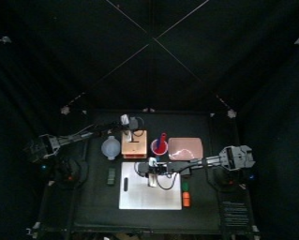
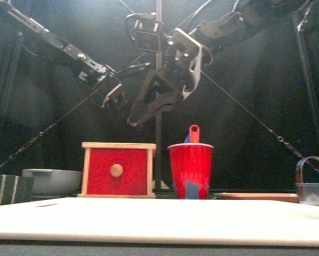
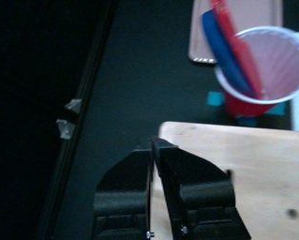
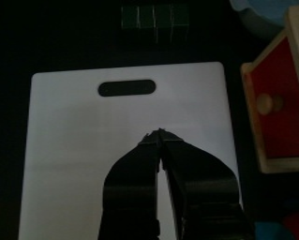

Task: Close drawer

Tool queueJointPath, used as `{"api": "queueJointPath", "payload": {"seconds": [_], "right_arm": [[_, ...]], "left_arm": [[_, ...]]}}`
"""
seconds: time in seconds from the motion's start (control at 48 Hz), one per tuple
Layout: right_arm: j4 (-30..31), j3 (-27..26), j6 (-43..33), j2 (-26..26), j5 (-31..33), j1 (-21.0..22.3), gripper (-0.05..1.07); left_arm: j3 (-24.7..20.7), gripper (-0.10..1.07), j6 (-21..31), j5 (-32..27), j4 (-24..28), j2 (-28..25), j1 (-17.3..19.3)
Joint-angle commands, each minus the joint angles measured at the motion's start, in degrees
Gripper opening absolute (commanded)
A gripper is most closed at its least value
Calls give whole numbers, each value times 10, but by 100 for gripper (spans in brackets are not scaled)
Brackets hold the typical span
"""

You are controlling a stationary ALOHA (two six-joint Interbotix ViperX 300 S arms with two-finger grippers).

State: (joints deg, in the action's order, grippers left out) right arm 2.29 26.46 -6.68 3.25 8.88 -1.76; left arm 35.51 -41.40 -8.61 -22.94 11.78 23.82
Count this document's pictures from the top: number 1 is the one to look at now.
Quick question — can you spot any wooden drawer box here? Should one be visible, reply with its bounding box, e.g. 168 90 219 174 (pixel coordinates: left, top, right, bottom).
120 129 149 158

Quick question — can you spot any white cutting board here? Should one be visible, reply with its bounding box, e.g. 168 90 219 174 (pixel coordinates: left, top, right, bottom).
117 161 184 211

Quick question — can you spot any pale blue bowl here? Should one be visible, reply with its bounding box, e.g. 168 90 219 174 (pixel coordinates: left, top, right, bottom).
100 135 121 161

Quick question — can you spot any pink cup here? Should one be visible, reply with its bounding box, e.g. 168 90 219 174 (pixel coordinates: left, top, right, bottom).
149 139 169 157

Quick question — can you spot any red toy spoon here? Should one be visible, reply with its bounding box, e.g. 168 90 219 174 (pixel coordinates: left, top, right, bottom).
157 132 168 152

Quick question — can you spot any orange toy carrot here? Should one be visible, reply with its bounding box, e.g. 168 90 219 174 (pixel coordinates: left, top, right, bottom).
180 182 191 208

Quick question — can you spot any pink square plate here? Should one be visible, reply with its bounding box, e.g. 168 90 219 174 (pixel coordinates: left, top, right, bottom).
168 137 204 161

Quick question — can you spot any white text label sticker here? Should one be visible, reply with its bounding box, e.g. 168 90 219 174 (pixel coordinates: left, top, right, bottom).
220 200 249 229

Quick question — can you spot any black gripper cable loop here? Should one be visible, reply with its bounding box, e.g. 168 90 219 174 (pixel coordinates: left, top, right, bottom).
154 173 180 191

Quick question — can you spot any thin diagonal frame wire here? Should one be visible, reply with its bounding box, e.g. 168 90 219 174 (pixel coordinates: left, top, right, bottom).
65 0 209 109
104 0 233 111

